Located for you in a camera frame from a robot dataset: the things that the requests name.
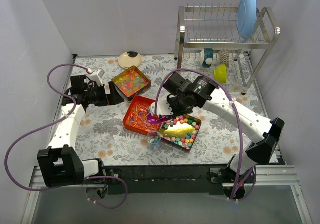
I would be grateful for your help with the steel dish rack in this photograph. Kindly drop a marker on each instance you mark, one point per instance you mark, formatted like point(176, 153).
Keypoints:
point(215, 27)

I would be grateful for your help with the clear glass jar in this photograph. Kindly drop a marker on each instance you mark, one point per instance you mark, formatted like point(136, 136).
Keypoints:
point(154, 140)

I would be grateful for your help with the aluminium frame rail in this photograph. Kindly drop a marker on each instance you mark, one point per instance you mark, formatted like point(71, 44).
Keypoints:
point(266, 175)

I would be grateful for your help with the purple plastic scoop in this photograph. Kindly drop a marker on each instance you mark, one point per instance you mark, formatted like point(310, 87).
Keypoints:
point(157, 119)

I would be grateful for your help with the black base bar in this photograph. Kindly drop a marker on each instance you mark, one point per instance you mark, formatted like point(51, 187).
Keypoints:
point(174, 179)

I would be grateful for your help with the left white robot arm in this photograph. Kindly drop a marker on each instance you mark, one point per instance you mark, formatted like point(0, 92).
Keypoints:
point(59, 163)

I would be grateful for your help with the blue plate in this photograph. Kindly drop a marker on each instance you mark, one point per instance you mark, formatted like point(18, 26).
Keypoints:
point(246, 18)

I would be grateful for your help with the teal white bowl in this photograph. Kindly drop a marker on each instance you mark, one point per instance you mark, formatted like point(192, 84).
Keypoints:
point(207, 57)

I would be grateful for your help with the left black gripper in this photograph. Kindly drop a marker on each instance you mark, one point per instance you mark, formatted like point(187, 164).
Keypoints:
point(106, 95)

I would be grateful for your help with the dark tin translucent star candies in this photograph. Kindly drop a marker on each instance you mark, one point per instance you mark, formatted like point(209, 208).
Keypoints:
point(132, 82)

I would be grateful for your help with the patterned beige bowl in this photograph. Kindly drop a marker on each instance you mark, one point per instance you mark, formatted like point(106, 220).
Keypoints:
point(224, 57)

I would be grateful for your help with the cream plate black spot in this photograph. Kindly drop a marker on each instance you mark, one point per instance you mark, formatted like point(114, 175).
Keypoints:
point(129, 59)

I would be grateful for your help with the floral table mat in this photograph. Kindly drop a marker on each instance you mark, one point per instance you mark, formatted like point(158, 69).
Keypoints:
point(102, 134)

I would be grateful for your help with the orange tin of lollipops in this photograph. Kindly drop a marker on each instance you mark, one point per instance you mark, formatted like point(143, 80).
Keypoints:
point(136, 118)

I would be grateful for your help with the yellow green bowl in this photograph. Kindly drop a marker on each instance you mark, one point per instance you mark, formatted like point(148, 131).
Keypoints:
point(220, 74)

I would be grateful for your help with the dark tin pastel star candies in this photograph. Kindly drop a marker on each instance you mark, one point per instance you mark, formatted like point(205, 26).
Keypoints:
point(181, 132)

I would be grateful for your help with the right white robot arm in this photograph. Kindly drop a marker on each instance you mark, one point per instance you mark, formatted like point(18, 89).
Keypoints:
point(264, 133)

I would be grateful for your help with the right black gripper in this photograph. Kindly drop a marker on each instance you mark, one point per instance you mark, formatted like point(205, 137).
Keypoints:
point(173, 110)

